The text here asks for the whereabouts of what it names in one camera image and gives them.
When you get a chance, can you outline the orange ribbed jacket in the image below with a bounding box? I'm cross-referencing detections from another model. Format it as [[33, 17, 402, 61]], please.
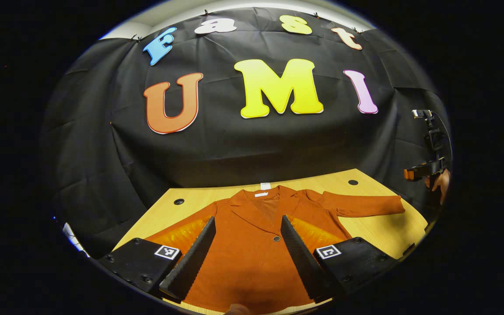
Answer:
[[145, 182, 406, 315]]

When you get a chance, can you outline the black backdrop cloth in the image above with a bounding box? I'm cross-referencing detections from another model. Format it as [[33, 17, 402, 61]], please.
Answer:
[[40, 7, 454, 259]]

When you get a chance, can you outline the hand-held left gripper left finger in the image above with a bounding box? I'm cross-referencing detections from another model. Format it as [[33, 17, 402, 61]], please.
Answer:
[[98, 216, 217, 303]]

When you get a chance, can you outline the white device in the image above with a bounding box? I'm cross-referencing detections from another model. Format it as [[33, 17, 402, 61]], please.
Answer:
[[62, 222, 90, 258]]

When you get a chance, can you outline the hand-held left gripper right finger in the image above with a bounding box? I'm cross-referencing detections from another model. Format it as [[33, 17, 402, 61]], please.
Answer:
[[280, 214, 399, 303]]

